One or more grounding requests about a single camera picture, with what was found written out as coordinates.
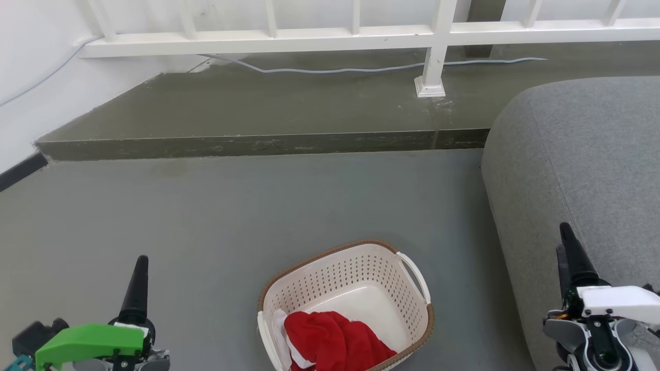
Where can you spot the grey fabric sofa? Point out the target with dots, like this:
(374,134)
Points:
(577,154)

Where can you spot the white railing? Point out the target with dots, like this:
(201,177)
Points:
(258,38)

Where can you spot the red garment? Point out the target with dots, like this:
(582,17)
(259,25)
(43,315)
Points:
(335,340)

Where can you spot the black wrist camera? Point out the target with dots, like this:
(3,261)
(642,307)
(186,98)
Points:
(36,335)
(650,288)

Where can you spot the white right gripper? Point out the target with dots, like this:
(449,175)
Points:
(619,301)

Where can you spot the cream plastic laundry basket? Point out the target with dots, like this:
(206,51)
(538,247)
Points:
(361,273)

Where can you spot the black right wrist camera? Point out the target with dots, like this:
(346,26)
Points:
(650,288)

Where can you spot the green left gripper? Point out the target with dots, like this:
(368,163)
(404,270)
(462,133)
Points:
(87,340)

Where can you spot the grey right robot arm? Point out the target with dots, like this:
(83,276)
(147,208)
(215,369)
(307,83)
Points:
(567,332)

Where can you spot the white garment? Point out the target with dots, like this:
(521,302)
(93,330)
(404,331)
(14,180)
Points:
(281,330)

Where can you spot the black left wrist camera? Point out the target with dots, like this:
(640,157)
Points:
(36,335)

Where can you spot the black baseboard strip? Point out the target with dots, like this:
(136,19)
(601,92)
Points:
(20,172)

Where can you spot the dark grey pillar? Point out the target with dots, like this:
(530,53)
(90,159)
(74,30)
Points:
(487,10)

